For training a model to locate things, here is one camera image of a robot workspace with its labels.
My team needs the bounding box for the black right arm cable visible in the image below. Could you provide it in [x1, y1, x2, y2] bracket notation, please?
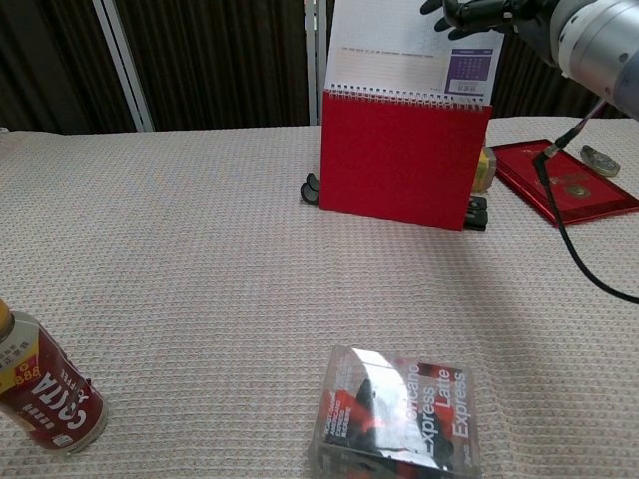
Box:
[532, 98, 639, 305]

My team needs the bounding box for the clear coffee capsule box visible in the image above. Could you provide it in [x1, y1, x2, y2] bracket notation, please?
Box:
[310, 344, 485, 479]

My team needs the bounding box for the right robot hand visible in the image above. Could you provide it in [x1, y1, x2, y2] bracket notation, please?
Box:
[419, 0, 566, 67]

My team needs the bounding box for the red gift box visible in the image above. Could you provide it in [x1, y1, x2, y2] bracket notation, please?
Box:
[490, 138, 639, 229]

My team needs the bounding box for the small grey object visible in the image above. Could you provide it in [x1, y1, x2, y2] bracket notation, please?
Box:
[579, 144, 623, 178]

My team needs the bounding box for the black folding screen white frame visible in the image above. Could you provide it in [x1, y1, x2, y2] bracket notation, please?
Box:
[0, 0, 639, 135]

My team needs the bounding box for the beige woven table cloth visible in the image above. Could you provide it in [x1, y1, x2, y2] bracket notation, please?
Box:
[0, 116, 639, 479]

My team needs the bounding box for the red spiral desk calendar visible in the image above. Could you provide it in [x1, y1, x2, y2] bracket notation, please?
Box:
[318, 0, 506, 232]

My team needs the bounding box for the red Costa coffee bottle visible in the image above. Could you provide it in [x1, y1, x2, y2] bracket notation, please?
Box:
[0, 297, 110, 456]

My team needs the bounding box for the dark tea bottle with label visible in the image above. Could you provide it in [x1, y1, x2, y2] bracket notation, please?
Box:
[470, 144, 499, 196]

